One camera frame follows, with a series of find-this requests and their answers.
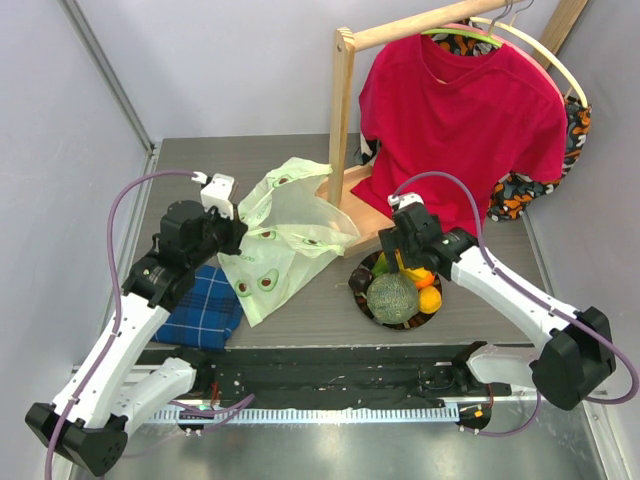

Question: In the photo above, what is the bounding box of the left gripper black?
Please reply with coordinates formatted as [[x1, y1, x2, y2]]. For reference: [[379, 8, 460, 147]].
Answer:
[[187, 202, 248, 269]]

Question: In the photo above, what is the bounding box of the yellow bell pepper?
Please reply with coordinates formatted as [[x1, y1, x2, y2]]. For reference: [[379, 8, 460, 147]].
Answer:
[[395, 251, 434, 283]]

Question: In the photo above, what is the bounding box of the orange fruit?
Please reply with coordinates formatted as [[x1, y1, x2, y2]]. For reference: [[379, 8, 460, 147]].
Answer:
[[415, 273, 436, 290]]

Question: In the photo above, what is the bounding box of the dark purple fruit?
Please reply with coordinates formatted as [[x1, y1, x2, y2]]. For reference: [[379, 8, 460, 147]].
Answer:
[[348, 267, 374, 294]]

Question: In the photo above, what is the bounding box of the green cantaloupe melon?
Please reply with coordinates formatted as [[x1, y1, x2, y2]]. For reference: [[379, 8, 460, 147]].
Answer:
[[366, 273, 419, 324]]

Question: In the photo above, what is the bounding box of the green avocado plastic bag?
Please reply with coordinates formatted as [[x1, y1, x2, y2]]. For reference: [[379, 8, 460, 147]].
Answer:
[[218, 157, 360, 327]]

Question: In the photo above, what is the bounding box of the yellow lemon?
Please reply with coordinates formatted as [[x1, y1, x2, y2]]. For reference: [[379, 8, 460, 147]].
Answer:
[[419, 285, 442, 314]]

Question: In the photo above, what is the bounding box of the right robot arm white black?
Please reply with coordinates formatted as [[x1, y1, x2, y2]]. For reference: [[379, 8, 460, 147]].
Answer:
[[379, 194, 616, 410]]

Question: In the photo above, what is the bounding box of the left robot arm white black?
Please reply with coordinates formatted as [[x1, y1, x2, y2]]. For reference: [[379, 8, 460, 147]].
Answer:
[[25, 201, 247, 477]]

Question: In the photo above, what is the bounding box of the green mango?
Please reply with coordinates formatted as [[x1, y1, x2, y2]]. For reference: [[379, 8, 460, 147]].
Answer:
[[370, 252, 390, 277]]

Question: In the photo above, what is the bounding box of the black fruit plate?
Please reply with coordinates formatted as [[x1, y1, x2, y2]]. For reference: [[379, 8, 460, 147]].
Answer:
[[348, 250, 442, 330]]

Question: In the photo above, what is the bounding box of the wooden clothes rack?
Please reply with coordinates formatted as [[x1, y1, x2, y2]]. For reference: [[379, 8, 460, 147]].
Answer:
[[317, 1, 589, 257]]

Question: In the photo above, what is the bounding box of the blue plaid cloth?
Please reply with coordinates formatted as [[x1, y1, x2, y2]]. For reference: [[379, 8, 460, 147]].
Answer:
[[152, 265, 244, 351]]

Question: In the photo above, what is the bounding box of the orange black patterned garment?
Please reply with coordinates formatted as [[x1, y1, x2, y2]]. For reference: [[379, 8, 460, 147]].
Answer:
[[353, 18, 594, 224]]

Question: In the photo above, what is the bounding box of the red t-shirt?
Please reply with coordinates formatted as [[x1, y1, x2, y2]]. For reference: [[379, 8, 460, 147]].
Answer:
[[350, 33, 569, 259]]

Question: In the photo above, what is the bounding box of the green clothes hanger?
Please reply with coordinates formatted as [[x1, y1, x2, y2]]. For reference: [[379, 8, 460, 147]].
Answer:
[[419, 0, 536, 51]]

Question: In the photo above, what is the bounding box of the cream clothes hanger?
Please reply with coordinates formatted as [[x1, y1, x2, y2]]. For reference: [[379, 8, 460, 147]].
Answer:
[[469, 16, 587, 106]]

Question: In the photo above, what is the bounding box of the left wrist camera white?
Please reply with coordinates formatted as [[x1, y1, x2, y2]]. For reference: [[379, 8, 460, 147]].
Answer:
[[192, 172, 237, 220]]

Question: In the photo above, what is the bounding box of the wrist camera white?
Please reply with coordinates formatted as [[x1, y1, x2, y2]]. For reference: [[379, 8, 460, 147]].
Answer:
[[192, 172, 237, 220], [388, 192, 424, 212]]

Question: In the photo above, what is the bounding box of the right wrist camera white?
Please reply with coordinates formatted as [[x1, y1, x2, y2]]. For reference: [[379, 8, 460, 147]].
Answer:
[[388, 192, 424, 212]]

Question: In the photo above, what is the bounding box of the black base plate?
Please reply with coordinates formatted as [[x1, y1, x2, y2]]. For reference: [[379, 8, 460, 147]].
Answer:
[[141, 345, 512, 410]]

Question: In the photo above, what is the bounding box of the white slotted cable duct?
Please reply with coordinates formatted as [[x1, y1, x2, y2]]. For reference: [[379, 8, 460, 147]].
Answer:
[[143, 403, 460, 429]]

